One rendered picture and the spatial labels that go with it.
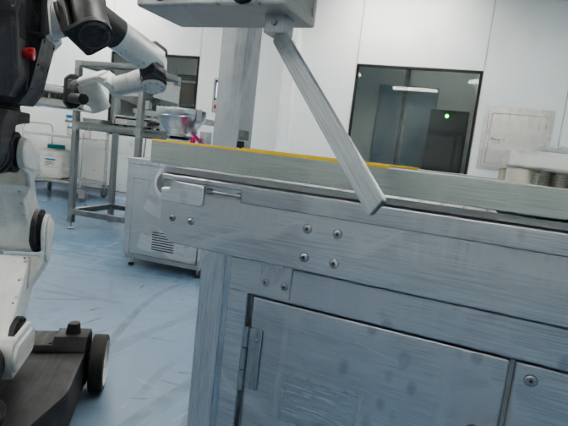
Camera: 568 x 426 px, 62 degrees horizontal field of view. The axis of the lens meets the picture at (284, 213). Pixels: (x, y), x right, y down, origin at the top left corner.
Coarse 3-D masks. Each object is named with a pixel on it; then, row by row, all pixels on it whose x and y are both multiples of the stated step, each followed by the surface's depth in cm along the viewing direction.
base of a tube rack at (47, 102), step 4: (40, 100) 175; (44, 100) 175; (48, 100) 176; (52, 100) 176; (56, 100) 176; (60, 100) 176; (36, 104) 183; (40, 104) 180; (44, 104) 176; (48, 104) 176; (52, 104) 176; (56, 104) 176; (60, 104) 177; (60, 108) 198; (64, 108) 192; (68, 108) 187; (76, 108) 179; (84, 108) 179; (88, 108) 186
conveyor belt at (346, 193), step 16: (208, 176) 66; (224, 176) 65; (240, 176) 65; (160, 192) 70; (320, 192) 60; (336, 192) 59; (352, 192) 59; (416, 208) 55; (432, 208) 55; (448, 208) 54; (464, 208) 54; (480, 208) 56; (528, 224) 51; (544, 224) 50; (560, 224) 50
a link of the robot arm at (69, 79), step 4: (68, 76) 171; (72, 76) 172; (76, 76) 173; (64, 80) 172; (68, 80) 169; (72, 80) 167; (76, 80) 164; (64, 84) 172; (68, 84) 166; (72, 84) 164; (64, 88) 172; (68, 88) 164; (64, 92) 172; (68, 92) 165; (64, 96) 172; (64, 100) 172; (64, 104) 174; (68, 104) 173; (72, 104) 174; (76, 104) 175; (80, 104) 168; (72, 108) 176
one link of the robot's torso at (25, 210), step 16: (32, 144) 131; (32, 160) 132; (0, 176) 135; (16, 176) 136; (32, 176) 136; (0, 192) 136; (16, 192) 137; (32, 192) 147; (0, 208) 140; (16, 208) 140; (32, 208) 148; (0, 224) 143; (16, 224) 144; (32, 224) 147; (0, 240) 146; (16, 240) 147; (32, 240) 148
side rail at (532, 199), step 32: (160, 160) 67; (192, 160) 65; (224, 160) 63; (256, 160) 61; (288, 160) 60; (384, 192) 55; (416, 192) 54; (448, 192) 52; (480, 192) 51; (512, 192) 50; (544, 192) 49
